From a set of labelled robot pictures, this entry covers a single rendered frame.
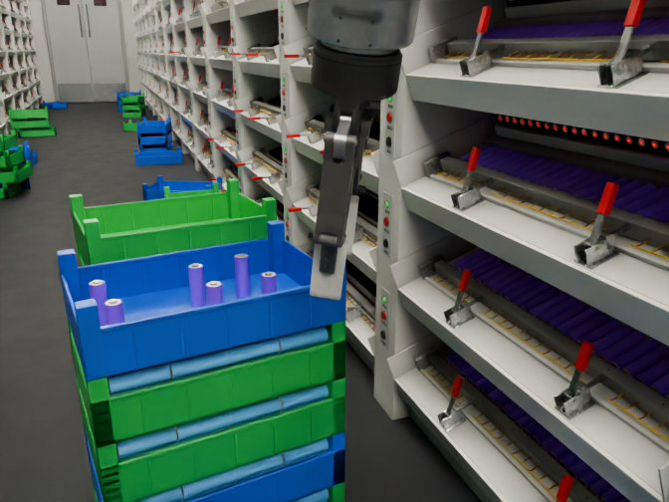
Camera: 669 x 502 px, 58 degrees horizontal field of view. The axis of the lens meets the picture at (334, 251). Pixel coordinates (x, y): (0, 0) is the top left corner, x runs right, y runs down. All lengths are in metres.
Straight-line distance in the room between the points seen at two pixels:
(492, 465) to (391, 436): 0.28
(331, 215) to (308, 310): 0.23
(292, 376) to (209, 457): 0.13
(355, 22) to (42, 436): 1.07
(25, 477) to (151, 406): 0.59
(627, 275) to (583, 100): 0.19
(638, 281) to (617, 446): 0.19
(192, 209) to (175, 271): 0.34
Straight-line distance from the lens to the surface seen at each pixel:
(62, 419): 1.39
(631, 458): 0.76
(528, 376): 0.87
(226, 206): 1.19
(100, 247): 0.95
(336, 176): 0.49
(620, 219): 0.76
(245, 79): 2.40
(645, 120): 0.66
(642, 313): 0.68
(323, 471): 0.84
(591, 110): 0.71
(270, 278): 0.70
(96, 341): 0.65
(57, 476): 1.24
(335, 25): 0.49
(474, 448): 1.05
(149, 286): 0.85
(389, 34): 0.49
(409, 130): 1.07
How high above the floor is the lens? 0.72
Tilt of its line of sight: 19 degrees down
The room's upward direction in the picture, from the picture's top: straight up
